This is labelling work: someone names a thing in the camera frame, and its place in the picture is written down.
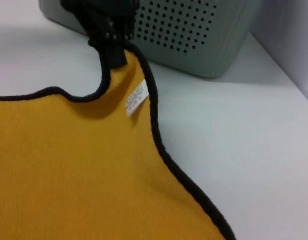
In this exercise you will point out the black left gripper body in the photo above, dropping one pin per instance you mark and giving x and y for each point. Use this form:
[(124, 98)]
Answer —
[(98, 3)]

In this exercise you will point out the yellow grey black-edged towel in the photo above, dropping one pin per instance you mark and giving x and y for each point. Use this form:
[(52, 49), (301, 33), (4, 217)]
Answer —
[(68, 162)]

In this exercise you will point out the grey perforated storage box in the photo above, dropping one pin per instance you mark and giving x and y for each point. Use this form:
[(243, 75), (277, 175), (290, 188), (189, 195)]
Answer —
[(181, 30)]

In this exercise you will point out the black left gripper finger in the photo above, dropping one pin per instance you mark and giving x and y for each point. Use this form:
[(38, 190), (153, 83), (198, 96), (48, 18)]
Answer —
[(126, 25), (113, 56)]

